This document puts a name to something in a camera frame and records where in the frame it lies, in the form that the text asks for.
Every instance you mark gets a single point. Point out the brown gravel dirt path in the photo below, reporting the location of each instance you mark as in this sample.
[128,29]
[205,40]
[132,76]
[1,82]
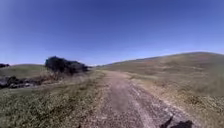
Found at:
[123,103]

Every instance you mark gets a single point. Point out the dark clump of trees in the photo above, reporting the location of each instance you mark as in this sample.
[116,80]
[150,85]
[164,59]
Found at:
[63,65]

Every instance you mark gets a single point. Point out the dry grass hillside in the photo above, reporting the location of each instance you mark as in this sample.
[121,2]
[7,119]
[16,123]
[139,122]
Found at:
[180,76]

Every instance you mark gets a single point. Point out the green grass field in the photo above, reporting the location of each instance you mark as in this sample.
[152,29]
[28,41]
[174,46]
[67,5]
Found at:
[40,100]

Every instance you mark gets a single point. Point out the low dark bushes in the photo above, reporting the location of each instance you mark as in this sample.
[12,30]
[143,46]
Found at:
[16,82]

